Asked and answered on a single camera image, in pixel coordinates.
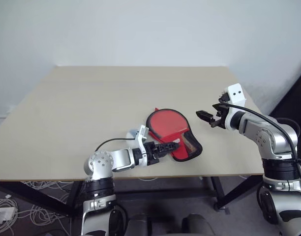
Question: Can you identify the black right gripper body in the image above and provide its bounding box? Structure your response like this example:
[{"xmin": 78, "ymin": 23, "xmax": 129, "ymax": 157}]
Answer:
[{"xmin": 210, "ymin": 91, "xmax": 231, "ymax": 129}]

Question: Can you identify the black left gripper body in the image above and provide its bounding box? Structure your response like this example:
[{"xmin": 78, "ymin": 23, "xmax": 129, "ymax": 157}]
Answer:
[{"xmin": 143, "ymin": 142, "xmax": 161, "ymax": 166}]

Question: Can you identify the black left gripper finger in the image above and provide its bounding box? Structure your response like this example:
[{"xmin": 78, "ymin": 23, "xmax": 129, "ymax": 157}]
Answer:
[
  {"xmin": 152, "ymin": 148, "xmax": 176, "ymax": 159},
  {"xmin": 154, "ymin": 142, "xmax": 180, "ymax": 152}
]

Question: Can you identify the red paddle case black mesh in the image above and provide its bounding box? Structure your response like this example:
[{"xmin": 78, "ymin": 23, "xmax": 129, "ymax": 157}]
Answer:
[{"xmin": 145, "ymin": 107, "xmax": 203, "ymax": 163}]

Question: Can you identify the red table tennis paddle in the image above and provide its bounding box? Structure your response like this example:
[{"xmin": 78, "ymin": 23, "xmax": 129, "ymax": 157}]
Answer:
[{"xmin": 150, "ymin": 110, "xmax": 202, "ymax": 155}]

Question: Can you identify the white fluffy plush pendant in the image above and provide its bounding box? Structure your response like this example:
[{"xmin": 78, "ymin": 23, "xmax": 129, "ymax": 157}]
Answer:
[{"xmin": 126, "ymin": 128, "xmax": 139, "ymax": 139}]

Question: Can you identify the white power adapter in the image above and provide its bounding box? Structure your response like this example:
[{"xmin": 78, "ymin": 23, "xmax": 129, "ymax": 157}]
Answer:
[{"xmin": 0, "ymin": 207, "xmax": 16, "ymax": 224}]

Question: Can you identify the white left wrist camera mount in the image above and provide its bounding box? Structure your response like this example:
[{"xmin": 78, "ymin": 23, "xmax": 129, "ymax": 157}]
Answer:
[{"xmin": 134, "ymin": 124, "xmax": 150, "ymax": 166}]

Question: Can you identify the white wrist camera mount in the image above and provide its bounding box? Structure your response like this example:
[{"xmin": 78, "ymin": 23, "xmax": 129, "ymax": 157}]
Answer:
[
  {"xmin": 134, "ymin": 124, "xmax": 150, "ymax": 166},
  {"xmin": 224, "ymin": 83, "xmax": 247, "ymax": 130}
]

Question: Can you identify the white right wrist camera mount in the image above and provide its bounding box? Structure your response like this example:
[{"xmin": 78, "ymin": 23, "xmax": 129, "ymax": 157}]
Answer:
[{"xmin": 224, "ymin": 83, "xmax": 247, "ymax": 130}]

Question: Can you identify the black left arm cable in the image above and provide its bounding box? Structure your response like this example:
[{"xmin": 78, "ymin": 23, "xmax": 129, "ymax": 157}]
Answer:
[{"xmin": 94, "ymin": 137, "xmax": 139, "ymax": 152}]

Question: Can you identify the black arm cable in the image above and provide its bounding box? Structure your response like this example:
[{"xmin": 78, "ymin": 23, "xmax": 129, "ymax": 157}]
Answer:
[
  {"xmin": 224, "ymin": 103, "xmax": 301, "ymax": 197},
  {"xmin": 94, "ymin": 137, "xmax": 139, "ymax": 152}
]

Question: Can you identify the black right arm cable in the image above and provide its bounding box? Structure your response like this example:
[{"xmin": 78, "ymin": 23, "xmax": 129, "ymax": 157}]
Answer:
[{"xmin": 224, "ymin": 103, "xmax": 301, "ymax": 197}]

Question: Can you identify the black metal table frame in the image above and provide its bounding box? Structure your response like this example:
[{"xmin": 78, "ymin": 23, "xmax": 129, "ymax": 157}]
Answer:
[{"xmin": 0, "ymin": 175, "xmax": 264, "ymax": 218}]

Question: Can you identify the white floor cable tangle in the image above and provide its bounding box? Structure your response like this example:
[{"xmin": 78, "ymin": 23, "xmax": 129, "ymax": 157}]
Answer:
[{"xmin": 0, "ymin": 177, "xmax": 75, "ymax": 234}]

